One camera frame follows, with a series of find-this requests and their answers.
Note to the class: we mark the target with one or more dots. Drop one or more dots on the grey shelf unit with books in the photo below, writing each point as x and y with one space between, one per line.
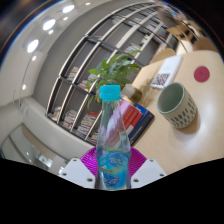
100 43

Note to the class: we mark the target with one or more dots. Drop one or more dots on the clear bottle with teal cap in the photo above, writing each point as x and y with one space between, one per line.
112 146

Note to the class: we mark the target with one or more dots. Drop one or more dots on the dark blue book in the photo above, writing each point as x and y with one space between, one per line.
145 123

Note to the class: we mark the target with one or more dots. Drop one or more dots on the ceiling lights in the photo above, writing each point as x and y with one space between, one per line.
49 24

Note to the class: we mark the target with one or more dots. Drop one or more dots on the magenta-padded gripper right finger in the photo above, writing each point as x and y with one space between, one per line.
150 171

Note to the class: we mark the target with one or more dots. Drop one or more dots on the flat round red coaster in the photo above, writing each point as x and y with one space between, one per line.
201 74

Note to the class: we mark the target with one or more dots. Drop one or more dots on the green potted plant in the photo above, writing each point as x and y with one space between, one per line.
115 71

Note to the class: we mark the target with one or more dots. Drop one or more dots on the pink book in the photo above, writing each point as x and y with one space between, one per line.
124 108

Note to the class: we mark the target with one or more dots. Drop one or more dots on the red book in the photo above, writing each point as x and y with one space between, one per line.
130 115
136 120

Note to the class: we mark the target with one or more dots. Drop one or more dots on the round-backed wooden chair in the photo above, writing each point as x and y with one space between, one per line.
205 45
163 55

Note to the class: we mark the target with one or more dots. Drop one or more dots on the grey patterned ceramic mug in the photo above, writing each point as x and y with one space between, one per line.
181 115

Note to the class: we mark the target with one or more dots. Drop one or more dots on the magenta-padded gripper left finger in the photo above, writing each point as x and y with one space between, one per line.
75 171

